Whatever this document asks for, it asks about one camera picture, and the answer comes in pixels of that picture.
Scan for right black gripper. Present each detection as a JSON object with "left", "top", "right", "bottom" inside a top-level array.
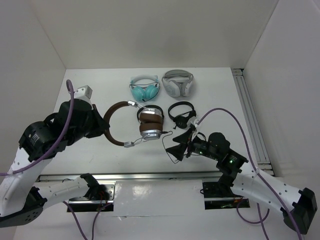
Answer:
[{"left": 165, "top": 128, "right": 220, "bottom": 161}]

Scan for brown silver headphones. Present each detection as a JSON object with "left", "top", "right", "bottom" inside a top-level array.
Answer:
[{"left": 103, "top": 100, "right": 164, "bottom": 148}]

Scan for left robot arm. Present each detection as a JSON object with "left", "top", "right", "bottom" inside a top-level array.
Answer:
[{"left": 0, "top": 99, "right": 108, "bottom": 228}]

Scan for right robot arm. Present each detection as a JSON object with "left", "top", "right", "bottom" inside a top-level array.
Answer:
[{"left": 166, "top": 130, "right": 318, "bottom": 235}]

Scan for black headphones right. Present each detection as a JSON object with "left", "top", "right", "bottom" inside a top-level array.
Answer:
[{"left": 167, "top": 101, "right": 197, "bottom": 130}]

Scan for black headphones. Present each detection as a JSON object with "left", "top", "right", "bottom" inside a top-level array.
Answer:
[
  {"left": 167, "top": 101, "right": 197, "bottom": 130},
  {"left": 136, "top": 105, "right": 164, "bottom": 124}
]

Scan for black headphones left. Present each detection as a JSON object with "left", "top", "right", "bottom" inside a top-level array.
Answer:
[{"left": 136, "top": 105, "right": 164, "bottom": 124}]

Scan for grey white headphones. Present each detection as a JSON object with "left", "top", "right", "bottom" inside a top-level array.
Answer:
[{"left": 161, "top": 69, "right": 194, "bottom": 98}]

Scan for teal headphones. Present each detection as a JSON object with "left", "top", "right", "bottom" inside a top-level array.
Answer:
[{"left": 129, "top": 74, "right": 161, "bottom": 102}]

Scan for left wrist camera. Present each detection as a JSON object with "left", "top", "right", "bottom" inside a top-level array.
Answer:
[{"left": 74, "top": 85, "right": 93, "bottom": 101}]

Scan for aluminium rail front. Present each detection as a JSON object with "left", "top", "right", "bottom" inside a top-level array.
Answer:
[{"left": 37, "top": 171, "right": 222, "bottom": 182}]

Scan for aluminium rail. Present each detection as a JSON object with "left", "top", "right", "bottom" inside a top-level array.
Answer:
[
  {"left": 231, "top": 68, "right": 275, "bottom": 176},
  {"left": 37, "top": 171, "right": 222, "bottom": 182}
]

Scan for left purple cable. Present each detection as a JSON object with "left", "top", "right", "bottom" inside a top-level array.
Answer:
[{"left": 0, "top": 79, "right": 76, "bottom": 177}]

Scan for purple cable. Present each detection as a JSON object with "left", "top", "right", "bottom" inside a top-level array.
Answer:
[
  {"left": 194, "top": 107, "right": 305, "bottom": 240},
  {"left": 0, "top": 79, "right": 76, "bottom": 177}
]

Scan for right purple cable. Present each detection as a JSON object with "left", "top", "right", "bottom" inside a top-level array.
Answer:
[{"left": 194, "top": 107, "right": 305, "bottom": 240}]

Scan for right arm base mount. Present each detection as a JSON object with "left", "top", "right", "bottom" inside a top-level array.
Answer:
[{"left": 199, "top": 178, "right": 250, "bottom": 210}]

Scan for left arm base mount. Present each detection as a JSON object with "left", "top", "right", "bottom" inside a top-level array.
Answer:
[{"left": 67, "top": 173, "right": 116, "bottom": 213}]

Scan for aluminium rail right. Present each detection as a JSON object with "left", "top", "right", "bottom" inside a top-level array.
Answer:
[{"left": 231, "top": 68, "right": 275, "bottom": 176}]

